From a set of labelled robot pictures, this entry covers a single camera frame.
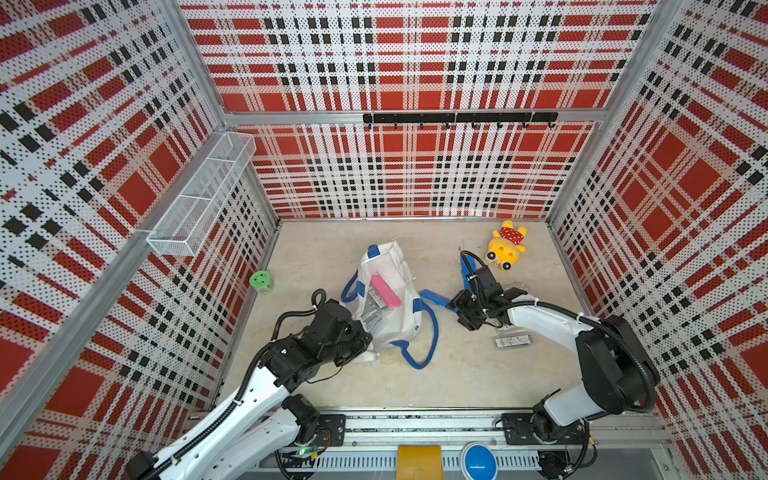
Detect clear case barcode label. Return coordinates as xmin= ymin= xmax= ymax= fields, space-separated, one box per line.
xmin=493 ymin=333 xmax=533 ymax=350

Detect white canvas bag blue handles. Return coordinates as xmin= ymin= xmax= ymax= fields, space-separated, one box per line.
xmin=341 ymin=240 xmax=439 ymax=370

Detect pink pencil case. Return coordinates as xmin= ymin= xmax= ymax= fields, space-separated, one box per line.
xmin=370 ymin=275 xmax=402 ymax=309

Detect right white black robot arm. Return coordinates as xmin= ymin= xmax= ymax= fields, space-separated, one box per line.
xmin=448 ymin=250 xmax=659 ymax=444

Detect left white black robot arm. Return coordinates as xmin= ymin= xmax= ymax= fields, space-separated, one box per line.
xmin=123 ymin=289 xmax=373 ymax=479

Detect yellow plush toy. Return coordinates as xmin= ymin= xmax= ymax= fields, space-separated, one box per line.
xmin=485 ymin=220 xmax=528 ymax=270

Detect green tape roll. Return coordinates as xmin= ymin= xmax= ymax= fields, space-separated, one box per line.
xmin=249 ymin=270 xmax=274 ymax=294

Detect yellow block at front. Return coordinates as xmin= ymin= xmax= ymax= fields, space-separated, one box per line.
xmin=396 ymin=446 xmax=444 ymax=480

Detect blue round button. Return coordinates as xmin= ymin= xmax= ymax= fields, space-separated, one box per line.
xmin=459 ymin=442 xmax=498 ymax=480

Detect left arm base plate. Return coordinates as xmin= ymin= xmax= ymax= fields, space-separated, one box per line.
xmin=297 ymin=414 xmax=347 ymax=450

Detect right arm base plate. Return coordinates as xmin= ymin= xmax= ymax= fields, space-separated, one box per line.
xmin=501 ymin=412 xmax=584 ymax=446

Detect black hook rail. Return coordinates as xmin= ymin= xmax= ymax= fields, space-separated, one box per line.
xmin=362 ymin=111 xmax=559 ymax=126

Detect white wire wall basket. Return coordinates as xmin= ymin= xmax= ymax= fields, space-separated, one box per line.
xmin=147 ymin=132 xmax=255 ymax=257

